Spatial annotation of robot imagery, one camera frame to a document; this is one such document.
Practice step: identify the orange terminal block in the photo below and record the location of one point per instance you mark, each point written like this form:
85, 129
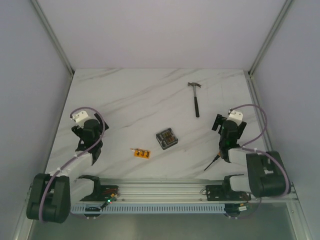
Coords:
141, 153

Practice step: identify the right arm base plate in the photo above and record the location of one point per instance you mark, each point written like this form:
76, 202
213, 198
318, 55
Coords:
217, 193

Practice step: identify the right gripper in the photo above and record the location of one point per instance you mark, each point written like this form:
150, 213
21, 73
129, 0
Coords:
219, 120

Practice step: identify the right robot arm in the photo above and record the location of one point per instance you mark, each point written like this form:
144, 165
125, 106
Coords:
265, 174

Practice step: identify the orange handled screwdriver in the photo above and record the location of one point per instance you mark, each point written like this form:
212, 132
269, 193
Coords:
212, 162

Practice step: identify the white cable duct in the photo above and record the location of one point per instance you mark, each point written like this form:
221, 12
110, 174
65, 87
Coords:
166, 208

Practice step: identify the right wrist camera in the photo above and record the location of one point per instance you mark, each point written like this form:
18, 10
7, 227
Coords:
235, 116

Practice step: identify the claw hammer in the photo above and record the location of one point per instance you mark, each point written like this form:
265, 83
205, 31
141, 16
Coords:
195, 85

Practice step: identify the black fuse box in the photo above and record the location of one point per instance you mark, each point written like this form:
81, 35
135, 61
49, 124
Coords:
167, 138

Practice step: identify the aluminium rail frame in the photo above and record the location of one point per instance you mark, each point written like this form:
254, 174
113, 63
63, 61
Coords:
162, 190

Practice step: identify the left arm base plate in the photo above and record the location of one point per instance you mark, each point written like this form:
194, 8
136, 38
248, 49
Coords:
102, 194

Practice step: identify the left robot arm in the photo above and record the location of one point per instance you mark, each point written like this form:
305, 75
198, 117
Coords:
53, 194

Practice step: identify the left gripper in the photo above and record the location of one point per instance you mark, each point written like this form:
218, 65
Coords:
102, 122

